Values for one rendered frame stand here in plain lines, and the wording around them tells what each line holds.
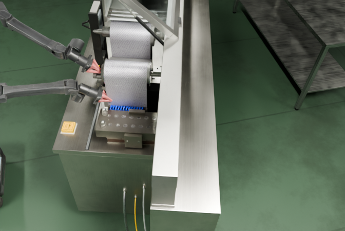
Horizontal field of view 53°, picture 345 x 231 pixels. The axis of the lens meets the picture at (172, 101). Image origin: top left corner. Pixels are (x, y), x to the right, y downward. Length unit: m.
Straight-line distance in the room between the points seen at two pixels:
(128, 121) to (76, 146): 0.34
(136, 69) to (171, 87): 0.62
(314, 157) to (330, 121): 0.52
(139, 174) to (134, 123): 0.38
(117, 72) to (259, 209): 1.68
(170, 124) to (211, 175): 0.28
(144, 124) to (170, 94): 0.73
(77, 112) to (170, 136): 1.19
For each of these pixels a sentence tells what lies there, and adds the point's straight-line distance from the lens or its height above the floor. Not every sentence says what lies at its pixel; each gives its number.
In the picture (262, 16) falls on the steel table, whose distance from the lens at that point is 4.51.
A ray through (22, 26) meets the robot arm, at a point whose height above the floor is 1.42.
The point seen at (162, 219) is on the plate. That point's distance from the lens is 1.35.
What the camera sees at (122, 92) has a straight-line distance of 2.02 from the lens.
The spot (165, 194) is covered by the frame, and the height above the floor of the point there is 1.53.
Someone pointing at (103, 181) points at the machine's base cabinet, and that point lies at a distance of 2.36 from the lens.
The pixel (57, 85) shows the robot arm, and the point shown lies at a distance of 2.01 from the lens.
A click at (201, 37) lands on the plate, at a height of 1.44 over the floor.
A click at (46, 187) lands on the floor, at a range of 3.08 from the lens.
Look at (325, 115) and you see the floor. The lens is 3.82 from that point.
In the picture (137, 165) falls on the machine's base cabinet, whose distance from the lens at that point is 2.14.
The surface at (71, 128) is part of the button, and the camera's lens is 2.17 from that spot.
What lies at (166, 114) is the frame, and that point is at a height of 1.65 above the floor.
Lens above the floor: 2.59
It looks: 47 degrees down
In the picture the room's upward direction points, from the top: 4 degrees clockwise
